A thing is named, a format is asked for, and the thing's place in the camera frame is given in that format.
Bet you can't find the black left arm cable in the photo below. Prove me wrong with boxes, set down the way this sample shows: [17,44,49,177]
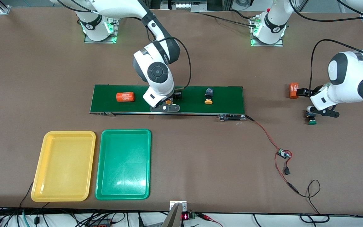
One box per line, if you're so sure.
[289,0,363,94]

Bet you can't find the green plastic tray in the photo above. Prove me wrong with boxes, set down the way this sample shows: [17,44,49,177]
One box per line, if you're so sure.
[95,129,152,201]

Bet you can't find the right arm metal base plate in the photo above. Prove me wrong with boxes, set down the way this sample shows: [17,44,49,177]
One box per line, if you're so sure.
[84,9,121,44]

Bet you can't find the grey electronics box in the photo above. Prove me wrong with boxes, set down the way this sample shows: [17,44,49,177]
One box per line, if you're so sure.
[161,0,208,12]

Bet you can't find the thick black cable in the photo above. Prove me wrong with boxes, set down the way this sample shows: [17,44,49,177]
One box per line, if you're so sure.
[197,12,261,29]

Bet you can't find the grey metal bar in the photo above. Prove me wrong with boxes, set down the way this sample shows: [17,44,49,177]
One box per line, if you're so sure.
[161,203,182,227]

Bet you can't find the yellow plastic tray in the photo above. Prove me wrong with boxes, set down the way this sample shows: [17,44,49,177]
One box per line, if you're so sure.
[31,131,96,202]

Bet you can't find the red clip lead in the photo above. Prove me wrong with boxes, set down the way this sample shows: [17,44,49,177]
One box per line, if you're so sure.
[197,213,223,227]

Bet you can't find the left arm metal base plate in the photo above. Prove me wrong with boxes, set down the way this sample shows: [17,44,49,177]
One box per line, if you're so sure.
[249,14,285,47]

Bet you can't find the orange cylinder with white print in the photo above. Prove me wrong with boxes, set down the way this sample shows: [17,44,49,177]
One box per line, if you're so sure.
[289,82,300,99]
[116,91,135,103]

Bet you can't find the thin black looped cable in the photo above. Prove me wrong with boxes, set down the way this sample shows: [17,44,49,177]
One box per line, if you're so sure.
[297,179,321,215]

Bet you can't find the green belt conveyor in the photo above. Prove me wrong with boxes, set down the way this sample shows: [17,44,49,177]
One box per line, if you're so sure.
[89,84,246,122]

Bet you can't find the green cap push button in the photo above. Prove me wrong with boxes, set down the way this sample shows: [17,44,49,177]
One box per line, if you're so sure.
[306,110,317,125]

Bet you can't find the silver mounting bracket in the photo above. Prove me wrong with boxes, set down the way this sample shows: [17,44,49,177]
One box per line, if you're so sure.
[169,201,187,212]

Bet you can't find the small controller circuit board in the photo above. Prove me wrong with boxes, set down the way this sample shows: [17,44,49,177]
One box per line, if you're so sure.
[277,148,292,160]

